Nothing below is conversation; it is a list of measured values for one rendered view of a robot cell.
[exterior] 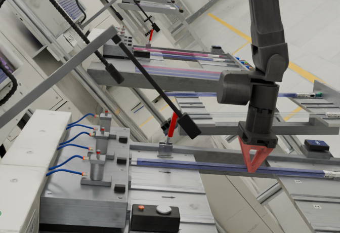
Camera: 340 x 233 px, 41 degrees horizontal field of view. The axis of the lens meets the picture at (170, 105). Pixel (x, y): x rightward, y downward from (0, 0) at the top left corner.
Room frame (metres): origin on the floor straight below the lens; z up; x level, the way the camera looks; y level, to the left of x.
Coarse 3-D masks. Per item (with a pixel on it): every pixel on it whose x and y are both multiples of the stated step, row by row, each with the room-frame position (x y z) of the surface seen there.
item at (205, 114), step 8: (192, 112) 1.13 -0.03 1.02; (200, 112) 1.13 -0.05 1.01; (208, 112) 1.13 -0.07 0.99; (216, 112) 1.12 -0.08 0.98; (224, 112) 1.12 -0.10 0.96; (232, 112) 1.12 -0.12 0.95; (240, 112) 1.12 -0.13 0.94; (280, 112) 1.11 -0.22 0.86; (288, 112) 1.11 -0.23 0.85; (296, 112) 1.11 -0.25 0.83; (304, 112) 1.11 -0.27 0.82; (312, 112) 1.11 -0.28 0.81; (320, 112) 1.11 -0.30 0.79
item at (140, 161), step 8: (144, 160) 0.93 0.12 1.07; (152, 160) 0.93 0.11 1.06; (160, 160) 0.93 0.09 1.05; (168, 160) 0.93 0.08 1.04; (192, 168) 0.92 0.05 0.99; (200, 168) 0.92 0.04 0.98; (208, 168) 0.91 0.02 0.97; (216, 168) 0.91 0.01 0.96; (224, 168) 0.91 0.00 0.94; (232, 168) 0.91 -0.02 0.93; (240, 168) 0.91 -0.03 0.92; (264, 168) 0.90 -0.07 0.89; (272, 168) 0.90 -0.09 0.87; (280, 168) 0.91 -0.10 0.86; (288, 168) 0.91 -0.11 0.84; (320, 176) 0.89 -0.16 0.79
